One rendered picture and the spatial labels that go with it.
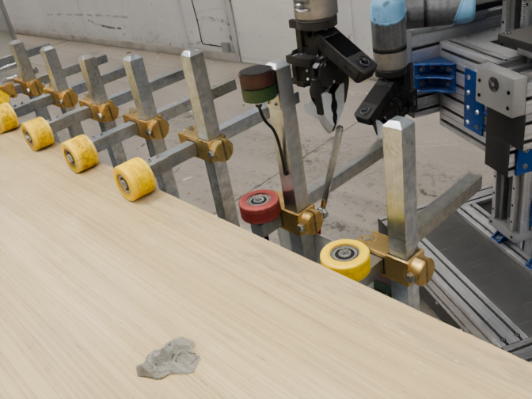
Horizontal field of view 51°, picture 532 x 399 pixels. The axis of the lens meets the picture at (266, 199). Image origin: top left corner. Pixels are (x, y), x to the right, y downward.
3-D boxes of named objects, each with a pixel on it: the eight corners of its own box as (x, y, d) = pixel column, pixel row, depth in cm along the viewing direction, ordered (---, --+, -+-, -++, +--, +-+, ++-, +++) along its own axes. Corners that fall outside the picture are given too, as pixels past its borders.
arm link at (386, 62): (393, 55, 121) (363, 52, 127) (394, 76, 124) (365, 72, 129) (413, 45, 125) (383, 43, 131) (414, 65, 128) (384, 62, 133)
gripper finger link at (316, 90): (327, 108, 105) (324, 62, 100) (334, 109, 104) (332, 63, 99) (310, 116, 102) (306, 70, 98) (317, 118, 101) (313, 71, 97)
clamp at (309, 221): (278, 209, 122) (275, 189, 120) (324, 228, 113) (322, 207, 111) (259, 221, 119) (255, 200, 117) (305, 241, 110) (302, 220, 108)
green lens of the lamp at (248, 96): (260, 89, 101) (259, 77, 100) (284, 93, 97) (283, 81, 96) (236, 100, 98) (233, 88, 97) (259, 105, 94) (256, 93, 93)
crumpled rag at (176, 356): (199, 334, 80) (195, 322, 79) (203, 370, 74) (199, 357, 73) (137, 350, 80) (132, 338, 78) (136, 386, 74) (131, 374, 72)
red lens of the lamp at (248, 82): (258, 75, 100) (256, 63, 99) (282, 79, 96) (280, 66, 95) (233, 86, 97) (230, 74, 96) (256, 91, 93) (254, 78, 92)
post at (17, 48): (65, 165, 212) (17, 38, 188) (69, 168, 209) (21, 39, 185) (56, 169, 210) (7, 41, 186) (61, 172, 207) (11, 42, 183)
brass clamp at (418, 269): (373, 248, 106) (371, 226, 104) (437, 275, 97) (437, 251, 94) (352, 265, 103) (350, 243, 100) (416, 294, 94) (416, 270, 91)
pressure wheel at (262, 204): (267, 229, 120) (259, 183, 115) (294, 241, 115) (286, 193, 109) (240, 248, 116) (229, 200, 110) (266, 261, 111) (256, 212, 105)
